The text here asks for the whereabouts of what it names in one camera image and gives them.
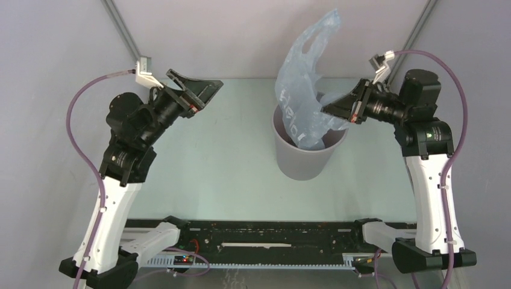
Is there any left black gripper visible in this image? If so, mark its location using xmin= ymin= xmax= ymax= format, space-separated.
xmin=140 ymin=69 xmax=224 ymax=145

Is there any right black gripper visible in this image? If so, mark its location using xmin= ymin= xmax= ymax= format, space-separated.
xmin=321 ymin=78 xmax=409 ymax=126

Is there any light blue plastic trash bag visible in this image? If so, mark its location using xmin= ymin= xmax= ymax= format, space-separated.
xmin=275 ymin=9 xmax=348 ymax=151

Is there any grey round trash bin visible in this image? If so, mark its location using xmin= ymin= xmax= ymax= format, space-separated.
xmin=272 ymin=93 xmax=348 ymax=181

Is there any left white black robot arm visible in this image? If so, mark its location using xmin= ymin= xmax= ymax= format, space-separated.
xmin=59 ymin=68 xmax=223 ymax=288

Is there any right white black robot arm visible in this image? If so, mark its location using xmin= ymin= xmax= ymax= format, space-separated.
xmin=322 ymin=69 xmax=477 ymax=274

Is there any left aluminium corner profile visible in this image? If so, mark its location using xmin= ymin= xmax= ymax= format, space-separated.
xmin=100 ymin=0 xmax=141 ymax=61

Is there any aluminium corner profile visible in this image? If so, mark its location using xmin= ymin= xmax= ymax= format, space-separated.
xmin=387 ymin=0 xmax=439 ymax=84
xmin=100 ymin=0 xmax=141 ymax=61

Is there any right aluminium corner profile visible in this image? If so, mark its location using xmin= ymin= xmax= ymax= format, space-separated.
xmin=387 ymin=0 xmax=439 ymax=84

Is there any small electronics board with leds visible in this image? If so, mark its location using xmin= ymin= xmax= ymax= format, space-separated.
xmin=172 ymin=255 xmax=195 ymax=266

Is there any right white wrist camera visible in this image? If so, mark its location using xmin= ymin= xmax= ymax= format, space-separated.
xmin=369 ymin=50 xmax=395 ymax=84

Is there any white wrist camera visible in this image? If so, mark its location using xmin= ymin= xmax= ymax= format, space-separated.
xmin=369 ymin=50 xmax=395 ymax=84
xmin=135 ymin=56 xmax=164 ymax=89

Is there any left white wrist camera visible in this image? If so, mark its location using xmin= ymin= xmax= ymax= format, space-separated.
xmin=135 ymin=56 xmax=164 ymax=89

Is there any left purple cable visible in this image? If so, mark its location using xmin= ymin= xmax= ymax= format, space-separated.
xmin=66 ymin=69 xmax=139 ymax=289

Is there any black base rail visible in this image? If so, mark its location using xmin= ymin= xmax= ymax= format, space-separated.
xmin=119 ymin=218 xmax=424 ymax=272

